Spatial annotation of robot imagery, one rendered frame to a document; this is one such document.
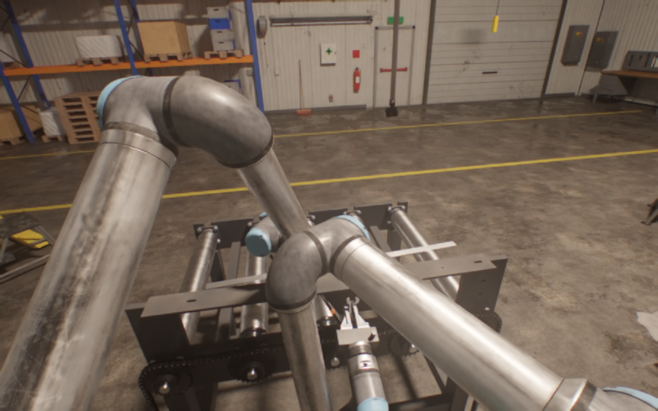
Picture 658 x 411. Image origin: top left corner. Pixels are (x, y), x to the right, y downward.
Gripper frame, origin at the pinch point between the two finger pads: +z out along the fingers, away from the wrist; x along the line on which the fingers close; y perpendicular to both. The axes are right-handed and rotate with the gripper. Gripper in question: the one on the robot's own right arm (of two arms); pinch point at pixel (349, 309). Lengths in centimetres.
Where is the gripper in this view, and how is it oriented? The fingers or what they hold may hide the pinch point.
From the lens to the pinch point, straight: 117.6
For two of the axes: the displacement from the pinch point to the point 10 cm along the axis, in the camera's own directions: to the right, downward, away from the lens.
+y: 1.1, -7.5, -6.5
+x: -9.8, 0.1, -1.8
